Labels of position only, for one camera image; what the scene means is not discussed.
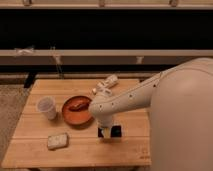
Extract orange bowl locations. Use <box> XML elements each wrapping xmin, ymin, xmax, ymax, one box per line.
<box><xmin>62</xmin><ymin>96</ymin><xmax>92</xmax><ymax>126</ymax></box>

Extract brown food in bowl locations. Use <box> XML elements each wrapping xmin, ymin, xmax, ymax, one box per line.
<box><xmin>69</xmin><ymin>102</ymin><xmax>89</xmax><ymax>111</ymax></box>

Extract white crumpled wrapper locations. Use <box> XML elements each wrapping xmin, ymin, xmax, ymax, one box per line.
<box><xmin>92</xmin><ymin>75</ymin><xmax>118</xmax><ymax>94</ymax></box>

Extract wooden table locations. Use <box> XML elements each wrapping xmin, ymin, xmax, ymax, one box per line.
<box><xmin>2</xmin><ymin>79</ymin><xmax>151</xmax><ymax>168</ymax></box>

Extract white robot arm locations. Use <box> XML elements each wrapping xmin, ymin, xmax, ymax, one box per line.
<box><xmin>89</xmin><ymin>58</ymin><xmax>213</xmax><ymax>171</ymax></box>

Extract black eraser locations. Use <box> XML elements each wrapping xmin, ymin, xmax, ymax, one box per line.
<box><xmin>98</xmin><ymin>125</ymin><xmax>122</xmax><ymax>138</ymax></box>

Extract translucent plastic cup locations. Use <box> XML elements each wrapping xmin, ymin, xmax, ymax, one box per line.
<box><xmin>36</xmin><ymin>96</ymin><xmax>57</xmax><ymax>120</ymax></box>

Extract white sponge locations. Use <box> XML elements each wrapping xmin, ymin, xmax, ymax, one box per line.
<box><xmin>47</xmin><ymin>133</ymin><xmax>69</xmax><ymax>150</ymax></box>

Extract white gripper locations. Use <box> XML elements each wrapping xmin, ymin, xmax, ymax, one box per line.
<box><xmin>97</xmin><ymin>116</ymin><xmax>114</xmax><ymax>139</ymax></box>

